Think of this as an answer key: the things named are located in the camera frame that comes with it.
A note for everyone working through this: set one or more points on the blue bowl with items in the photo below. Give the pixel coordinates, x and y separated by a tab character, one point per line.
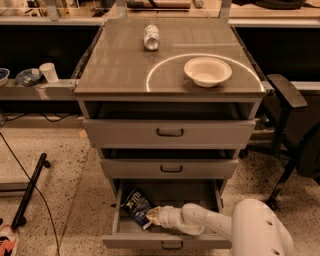
29	77

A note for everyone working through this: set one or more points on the bottom grey drawer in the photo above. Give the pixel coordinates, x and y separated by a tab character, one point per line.
127	233

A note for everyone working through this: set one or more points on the blue chip bag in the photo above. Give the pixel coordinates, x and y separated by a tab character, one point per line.
137	206

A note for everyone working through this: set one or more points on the top grey drawer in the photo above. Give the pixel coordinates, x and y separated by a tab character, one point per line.
169	134

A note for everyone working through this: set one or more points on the white paper cup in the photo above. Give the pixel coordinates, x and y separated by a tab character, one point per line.
49	72

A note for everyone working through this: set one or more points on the middle grey drawer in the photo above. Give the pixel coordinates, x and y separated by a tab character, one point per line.
169	168

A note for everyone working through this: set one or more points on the grey side shelf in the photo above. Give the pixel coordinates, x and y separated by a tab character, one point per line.
63	90

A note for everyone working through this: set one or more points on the white paper bowl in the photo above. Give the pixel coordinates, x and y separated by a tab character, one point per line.
207	72

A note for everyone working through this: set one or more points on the black floor stand bar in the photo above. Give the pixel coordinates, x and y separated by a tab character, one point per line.
19	219

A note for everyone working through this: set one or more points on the orange white shoe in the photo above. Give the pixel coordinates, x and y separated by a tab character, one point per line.
9	240

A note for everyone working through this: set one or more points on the black office chair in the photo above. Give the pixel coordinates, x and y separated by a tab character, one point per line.
295	118

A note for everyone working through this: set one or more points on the white crushed can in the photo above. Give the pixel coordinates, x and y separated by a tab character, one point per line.
151	38

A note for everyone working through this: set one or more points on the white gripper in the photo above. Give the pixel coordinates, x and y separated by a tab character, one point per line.
165	215

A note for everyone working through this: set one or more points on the grey drawer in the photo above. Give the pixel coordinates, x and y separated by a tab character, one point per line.
169	134
169	168
127	233

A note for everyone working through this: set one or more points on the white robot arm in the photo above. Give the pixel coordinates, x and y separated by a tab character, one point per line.
253	229

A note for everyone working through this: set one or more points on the grey drawer cabinet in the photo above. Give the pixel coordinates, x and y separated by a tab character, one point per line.
124	81

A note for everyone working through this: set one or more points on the blue bowl at edge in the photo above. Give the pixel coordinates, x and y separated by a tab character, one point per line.
4	76

